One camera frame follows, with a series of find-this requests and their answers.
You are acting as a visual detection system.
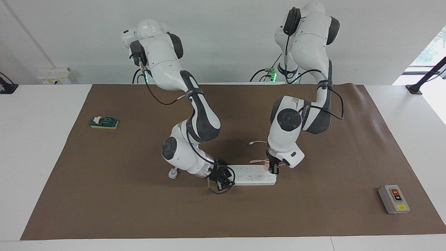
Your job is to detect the white power strip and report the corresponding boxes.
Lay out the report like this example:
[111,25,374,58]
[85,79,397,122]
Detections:
[226,165,277,186]

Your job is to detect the black base cable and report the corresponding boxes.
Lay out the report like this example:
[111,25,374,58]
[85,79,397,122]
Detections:
[132,68,147,84]
[249,53,283,83]

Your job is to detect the brown table mat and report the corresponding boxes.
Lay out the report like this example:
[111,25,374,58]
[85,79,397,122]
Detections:
[20,84,446,240]

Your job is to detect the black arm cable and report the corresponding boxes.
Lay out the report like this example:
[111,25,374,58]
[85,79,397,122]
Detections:
[283,9,345,121]
[130,52,236,195]

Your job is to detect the black desk clamp stand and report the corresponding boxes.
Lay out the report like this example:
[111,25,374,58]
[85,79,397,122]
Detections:
[406,56,446,95]
[0,72,19,94]

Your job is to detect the white wall socket box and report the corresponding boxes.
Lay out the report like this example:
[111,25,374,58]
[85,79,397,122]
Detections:
[38,68,72,85]

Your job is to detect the grey push button box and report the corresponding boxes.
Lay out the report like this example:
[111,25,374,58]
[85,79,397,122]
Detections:
[378,185,410,214]

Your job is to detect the pink charging cable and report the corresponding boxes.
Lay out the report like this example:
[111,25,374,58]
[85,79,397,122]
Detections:
[248,140,288,166]

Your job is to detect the green switch on yellow base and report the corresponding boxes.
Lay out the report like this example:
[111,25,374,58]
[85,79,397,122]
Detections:
[90,116,119,129]

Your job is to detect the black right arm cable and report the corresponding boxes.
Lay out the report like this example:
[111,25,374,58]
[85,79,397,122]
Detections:
[130,52,236,195]

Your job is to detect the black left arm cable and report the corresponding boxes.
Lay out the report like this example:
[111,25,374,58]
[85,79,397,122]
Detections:
[283,9,345,121]

